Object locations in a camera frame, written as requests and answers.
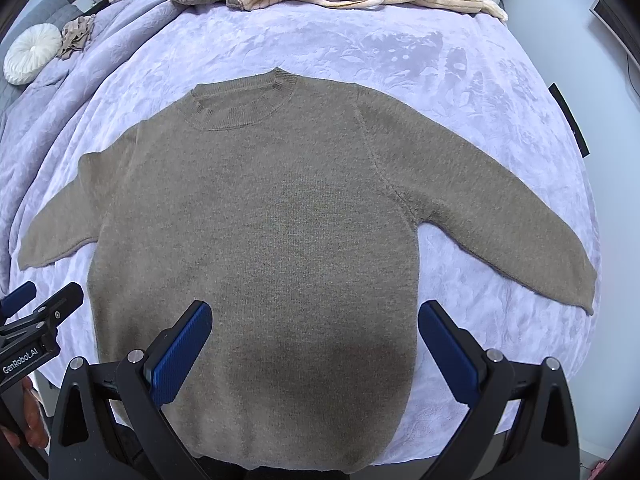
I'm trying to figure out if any taupe knit sweater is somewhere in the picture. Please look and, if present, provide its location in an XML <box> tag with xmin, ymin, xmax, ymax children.
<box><xmin>17</xmin><ymin>70</ymin><xmax>597</xmax><ymax>472</ymax></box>

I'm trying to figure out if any person's left hand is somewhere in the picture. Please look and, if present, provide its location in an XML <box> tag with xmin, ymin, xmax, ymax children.
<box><xmin>1</xmin><ymin>376</ymin><xmax>50</xmax><ymax>450</ymax></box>

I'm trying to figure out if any round white cushion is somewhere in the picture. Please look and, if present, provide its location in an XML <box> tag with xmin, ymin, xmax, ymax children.
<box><xmin>3</xmin><ymin>23</ymin><xmax>62</xmax><ymax>86</ymax></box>

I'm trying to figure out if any lavender bed blanket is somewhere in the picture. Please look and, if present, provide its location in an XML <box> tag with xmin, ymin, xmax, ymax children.
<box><xmin>1</xmin><ymin>0</ymin><xmax>602</xmax><ymax>466</ymax></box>

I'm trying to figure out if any beige crumpled cloth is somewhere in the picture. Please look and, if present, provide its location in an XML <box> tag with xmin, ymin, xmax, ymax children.
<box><xmin>56</xmin><ymin>14</ymin><xmax>96</xmax><ymax>60</ymax></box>

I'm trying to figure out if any grey quilted chair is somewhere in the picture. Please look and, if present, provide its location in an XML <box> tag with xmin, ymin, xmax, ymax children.
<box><xmin>0</xmin><ymin>0</ymin><xmax>82</xmax><ymax>113</ymax></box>

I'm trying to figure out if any black wall strip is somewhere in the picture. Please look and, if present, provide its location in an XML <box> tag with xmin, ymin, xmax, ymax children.
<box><xmin>548</xmin><ymin>82</ymin><xmax>590</xmax><ymax>158</ymax></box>

